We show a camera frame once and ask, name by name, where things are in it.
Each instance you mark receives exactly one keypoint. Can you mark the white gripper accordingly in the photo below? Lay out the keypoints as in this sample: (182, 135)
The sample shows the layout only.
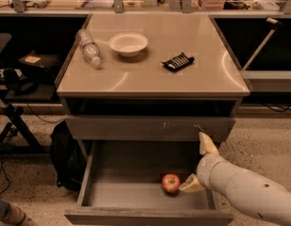
(210, 169)

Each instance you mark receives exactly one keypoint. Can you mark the red apple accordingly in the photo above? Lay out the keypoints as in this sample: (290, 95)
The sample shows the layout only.
(170, 183)

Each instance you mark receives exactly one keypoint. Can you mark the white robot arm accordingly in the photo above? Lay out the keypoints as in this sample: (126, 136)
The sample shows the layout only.
(248, 192)

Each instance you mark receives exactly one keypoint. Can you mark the open middle drawer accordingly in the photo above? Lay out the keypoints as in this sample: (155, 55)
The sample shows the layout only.
(122, 187)

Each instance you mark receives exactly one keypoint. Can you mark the grey drawer cabinet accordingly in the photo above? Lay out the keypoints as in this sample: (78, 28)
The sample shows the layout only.
(139, 85)

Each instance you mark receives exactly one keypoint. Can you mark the closed top drawer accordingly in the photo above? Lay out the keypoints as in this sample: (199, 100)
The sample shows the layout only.
(148, 128)

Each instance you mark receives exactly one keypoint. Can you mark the black backpack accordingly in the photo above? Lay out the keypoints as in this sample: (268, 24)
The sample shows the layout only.
(67, 158)

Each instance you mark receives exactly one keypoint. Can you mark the white bowl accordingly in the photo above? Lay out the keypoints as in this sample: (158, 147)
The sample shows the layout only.
(128, 44)

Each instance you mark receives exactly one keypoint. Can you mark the clear plastic water bottle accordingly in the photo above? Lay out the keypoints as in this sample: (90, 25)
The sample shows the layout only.
(89, 48)

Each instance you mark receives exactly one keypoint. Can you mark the white-tipped stick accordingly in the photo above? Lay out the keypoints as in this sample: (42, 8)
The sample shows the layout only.
(275, 24)

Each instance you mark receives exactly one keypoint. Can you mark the black box with label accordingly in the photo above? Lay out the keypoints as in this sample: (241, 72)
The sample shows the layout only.
(34, 63)

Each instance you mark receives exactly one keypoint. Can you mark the brown shoe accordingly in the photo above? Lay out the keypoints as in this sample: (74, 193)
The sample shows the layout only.
(11, 214)

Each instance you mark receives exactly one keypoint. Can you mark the black headphones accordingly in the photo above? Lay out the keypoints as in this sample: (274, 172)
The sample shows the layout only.
(20, 86)

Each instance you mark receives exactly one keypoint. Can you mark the black stand frame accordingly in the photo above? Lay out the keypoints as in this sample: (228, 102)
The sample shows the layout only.
(16, 123)

